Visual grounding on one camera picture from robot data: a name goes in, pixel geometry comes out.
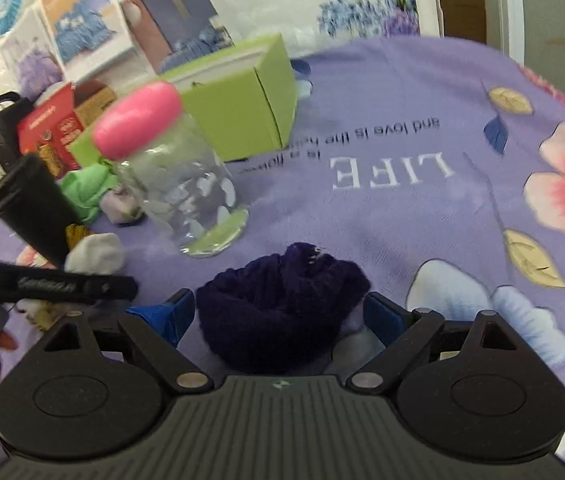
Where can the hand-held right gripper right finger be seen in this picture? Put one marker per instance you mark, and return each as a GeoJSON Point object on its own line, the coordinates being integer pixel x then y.
{"type": "Point", "coordinates": [385, 317]}

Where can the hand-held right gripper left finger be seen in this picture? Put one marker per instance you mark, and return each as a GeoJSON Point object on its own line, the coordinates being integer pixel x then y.
{"type": "Point", "coordinates": [162, 317]}

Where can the yellow black striped sock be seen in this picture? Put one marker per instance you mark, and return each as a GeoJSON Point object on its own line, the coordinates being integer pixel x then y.
{"type": "Point", "coordinates": [77, 235]}

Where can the plain white sock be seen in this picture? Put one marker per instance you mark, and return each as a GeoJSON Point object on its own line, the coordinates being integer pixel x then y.
{"type": "Point", "coordinates": [95, 255]}

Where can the green cloth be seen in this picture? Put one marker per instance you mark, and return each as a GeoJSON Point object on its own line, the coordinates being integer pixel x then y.
{"type": "Point", "coordinates": [87, 190]}

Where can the dark purple knit cloth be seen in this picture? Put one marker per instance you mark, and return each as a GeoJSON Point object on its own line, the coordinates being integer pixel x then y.
{"type": "Point", "coordinates": [272, 310]}

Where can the green cardboard box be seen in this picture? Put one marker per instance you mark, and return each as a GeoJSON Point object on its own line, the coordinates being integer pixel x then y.
{"type": "Point", "coordinates": [242, 110]}

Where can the black lidded cup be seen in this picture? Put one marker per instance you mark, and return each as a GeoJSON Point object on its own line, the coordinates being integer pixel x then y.
{"type": "Point", "coordinates": [32, 210]}

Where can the purple floral bed sheet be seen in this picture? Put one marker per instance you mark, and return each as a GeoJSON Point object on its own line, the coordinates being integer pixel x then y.
{"type": "Point", "coordinates": [387, 210]}

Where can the grey satin cloth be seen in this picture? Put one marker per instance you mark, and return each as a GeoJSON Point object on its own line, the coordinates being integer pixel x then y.
{"type": "Point", "coordinates": [120, 207]}

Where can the black speaker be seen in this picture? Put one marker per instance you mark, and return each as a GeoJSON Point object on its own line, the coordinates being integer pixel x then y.
{"type": "Point", "coordinates": [2, 130]}

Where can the red snack box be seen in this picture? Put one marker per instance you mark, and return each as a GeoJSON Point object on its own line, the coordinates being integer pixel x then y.
{"type": "Point", "coordinates": [47, 125]}

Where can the small brown cardboard box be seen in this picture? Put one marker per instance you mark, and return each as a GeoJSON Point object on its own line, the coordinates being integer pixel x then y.
{"type": "Point", "coordinates": [95, 102]}

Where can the glass jar pink mushroom lid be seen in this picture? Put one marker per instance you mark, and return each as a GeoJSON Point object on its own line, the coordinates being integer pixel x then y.
{"type": "Point", "coordinates": [137, 120]}

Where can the purple bedding poster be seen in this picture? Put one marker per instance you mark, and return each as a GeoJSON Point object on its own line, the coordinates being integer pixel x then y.
{"type": "Point", "coordinates": [32, 60]}

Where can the blue bedding poster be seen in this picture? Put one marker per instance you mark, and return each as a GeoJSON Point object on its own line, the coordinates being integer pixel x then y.
{"type": "Point", "coordinates": [82, 20]}

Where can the grey-blue bedding poster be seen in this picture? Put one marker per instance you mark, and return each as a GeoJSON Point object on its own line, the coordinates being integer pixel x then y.
{"type": "Point", "coordinates": [177, 20]}

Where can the stacked brown cardboard boxes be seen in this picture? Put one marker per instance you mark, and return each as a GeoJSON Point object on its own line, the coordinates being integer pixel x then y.
{"type": "Point", "coordinates": [459, 0]}

